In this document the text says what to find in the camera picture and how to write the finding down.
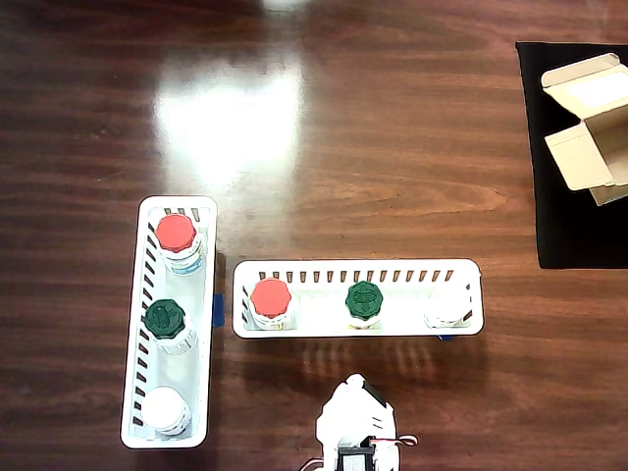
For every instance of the blue tape piece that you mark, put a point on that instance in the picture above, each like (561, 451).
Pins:
(219, 310)
(445, 337)

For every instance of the white cap bottle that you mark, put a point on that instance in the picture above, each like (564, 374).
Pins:
(446, 308)
(162, 407)

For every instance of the long white slotted tray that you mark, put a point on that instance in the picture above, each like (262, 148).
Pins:
(169, 368)

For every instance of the green cap bottle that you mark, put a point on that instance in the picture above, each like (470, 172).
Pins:
(164, 319)
(364, 299)

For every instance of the black mat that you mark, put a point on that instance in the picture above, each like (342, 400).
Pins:
(564, 235)

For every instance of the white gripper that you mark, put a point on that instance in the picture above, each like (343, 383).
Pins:
(354, 398)

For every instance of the wide white slotted tray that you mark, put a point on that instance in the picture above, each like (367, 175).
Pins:
(319, 314)

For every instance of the red cap bottle blue label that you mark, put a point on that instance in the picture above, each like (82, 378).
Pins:
(175, 233)

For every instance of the red cap bottle yellow label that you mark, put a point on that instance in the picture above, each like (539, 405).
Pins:
(270, 299)

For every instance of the cardboard box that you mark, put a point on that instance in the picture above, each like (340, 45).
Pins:
(579, 162)

